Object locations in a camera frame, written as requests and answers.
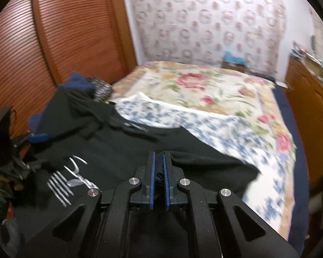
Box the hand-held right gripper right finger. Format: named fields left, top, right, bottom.
left=161, top=152, right=299, bottom=258

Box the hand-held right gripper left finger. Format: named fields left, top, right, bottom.
left=16, top=150, right=158, bottom=258

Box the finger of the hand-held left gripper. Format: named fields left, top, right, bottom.
left=16, top=157, right=47, bottom=172
left=15, top=132, right=48, bottom=147

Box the black t-shirt with white print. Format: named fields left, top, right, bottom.
left=13, top=86, right=261, bottom=258

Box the person's left hand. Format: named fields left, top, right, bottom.
left=0, top=175, right=19, bottom=191

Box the person's dark grey clothing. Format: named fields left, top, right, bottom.
left=0, top=185, right=26, bottom=258

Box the blue floral white bed sheet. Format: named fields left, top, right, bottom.
left=114, top=93, right=297, bottom=241

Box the navy blue pillow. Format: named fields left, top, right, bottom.
left=28, top=71, right=96, bottom=132

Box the beaded pillow mat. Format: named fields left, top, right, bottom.
left=86, top=77, right=113, bottom=104

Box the rose floral cream blanket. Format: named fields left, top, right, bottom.
left=112, top=60, right=298, bottom=167

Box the wooden louvered wardrobe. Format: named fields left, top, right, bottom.
left=0, top=0, right=138, bottom=162

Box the cardboard box with blue contents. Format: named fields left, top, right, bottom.
left=221, top=51, right=247, bottom=73

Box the navy blue blanket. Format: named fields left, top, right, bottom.
left=269, top=82, right=313, bottom=245

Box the wooden cabinet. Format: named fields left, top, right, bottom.
left=285, top=58, right=323, bottom=194

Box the clutter of small desk items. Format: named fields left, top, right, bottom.
left=291, top=39, right=323, bottom=86

